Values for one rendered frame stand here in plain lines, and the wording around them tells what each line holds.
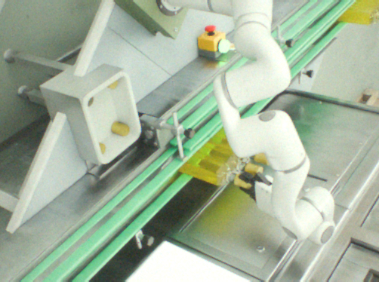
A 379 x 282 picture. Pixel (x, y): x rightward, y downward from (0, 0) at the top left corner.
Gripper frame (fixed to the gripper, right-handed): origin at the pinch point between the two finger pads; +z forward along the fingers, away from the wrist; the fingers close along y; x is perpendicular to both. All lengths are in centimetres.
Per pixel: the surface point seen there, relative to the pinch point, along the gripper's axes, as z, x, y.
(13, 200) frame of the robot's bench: 37, 53, 7
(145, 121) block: 28.6, 12.4, 15.5
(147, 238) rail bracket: 6.8, 31.3, -3.4
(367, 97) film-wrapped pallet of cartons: 209, -362, -237
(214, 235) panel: 1.2, 13.5, -12.2
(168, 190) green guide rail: 17.4, 15.9, -2.7
